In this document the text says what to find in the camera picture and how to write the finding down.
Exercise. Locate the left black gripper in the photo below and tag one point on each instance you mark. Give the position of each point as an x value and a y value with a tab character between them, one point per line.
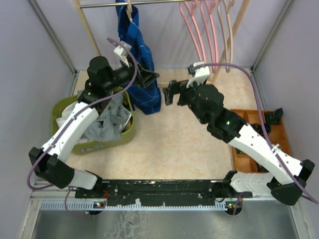
144	77

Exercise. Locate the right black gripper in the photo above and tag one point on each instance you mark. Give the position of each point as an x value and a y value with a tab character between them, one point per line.
175	87

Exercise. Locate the pink plastic hanger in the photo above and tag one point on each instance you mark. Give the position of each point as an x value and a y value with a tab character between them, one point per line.
206	9

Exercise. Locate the grey shirt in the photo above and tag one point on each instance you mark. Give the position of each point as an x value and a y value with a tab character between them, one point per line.
109	124

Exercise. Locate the light wooden hanger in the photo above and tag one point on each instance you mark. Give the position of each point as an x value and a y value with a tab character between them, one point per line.
223	11

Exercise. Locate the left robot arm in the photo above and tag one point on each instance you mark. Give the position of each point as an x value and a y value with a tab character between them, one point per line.
48	162

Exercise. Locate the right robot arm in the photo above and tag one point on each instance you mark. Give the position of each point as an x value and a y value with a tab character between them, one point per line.
285	177

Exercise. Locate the blue plaid hanging shirt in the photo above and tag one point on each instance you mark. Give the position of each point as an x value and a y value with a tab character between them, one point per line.
148	99

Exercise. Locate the wooden hanger with blue shirt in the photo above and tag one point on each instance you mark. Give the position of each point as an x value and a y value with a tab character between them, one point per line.
129	10

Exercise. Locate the olive green plastic basket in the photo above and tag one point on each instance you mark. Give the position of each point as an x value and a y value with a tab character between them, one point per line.
60	112

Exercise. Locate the dark rolled cloth in tray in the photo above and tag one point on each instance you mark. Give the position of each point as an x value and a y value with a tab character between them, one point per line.
274	118

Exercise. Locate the wooden clothes rack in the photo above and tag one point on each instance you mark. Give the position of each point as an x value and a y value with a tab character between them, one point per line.
79	7

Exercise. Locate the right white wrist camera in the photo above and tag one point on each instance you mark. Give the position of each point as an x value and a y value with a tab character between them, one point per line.
199	73

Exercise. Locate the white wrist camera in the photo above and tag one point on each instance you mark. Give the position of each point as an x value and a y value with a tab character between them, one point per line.
199	73
122	54

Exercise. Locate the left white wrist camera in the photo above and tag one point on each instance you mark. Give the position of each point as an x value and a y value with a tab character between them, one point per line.
122	54

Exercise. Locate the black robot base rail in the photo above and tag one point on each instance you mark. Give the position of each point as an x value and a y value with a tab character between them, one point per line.
150	195

